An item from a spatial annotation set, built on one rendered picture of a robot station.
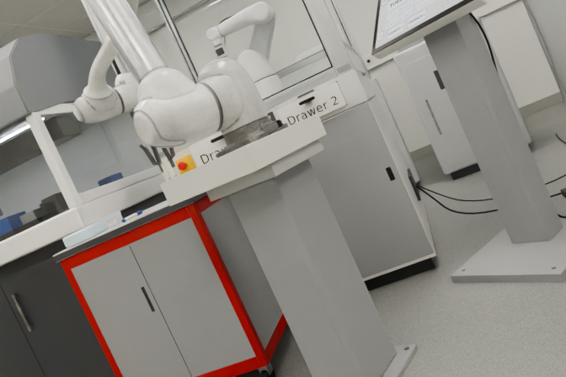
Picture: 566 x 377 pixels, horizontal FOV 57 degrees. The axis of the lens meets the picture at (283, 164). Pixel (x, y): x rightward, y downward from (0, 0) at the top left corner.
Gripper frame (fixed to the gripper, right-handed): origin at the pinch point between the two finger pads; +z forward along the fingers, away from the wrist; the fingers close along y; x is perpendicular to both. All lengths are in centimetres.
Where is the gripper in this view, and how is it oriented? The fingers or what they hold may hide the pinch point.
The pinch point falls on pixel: (168, 169)
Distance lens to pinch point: 209.7
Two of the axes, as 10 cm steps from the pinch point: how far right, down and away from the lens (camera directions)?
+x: 0.2, -0.7, 10.0
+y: 9.1, -4.1, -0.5
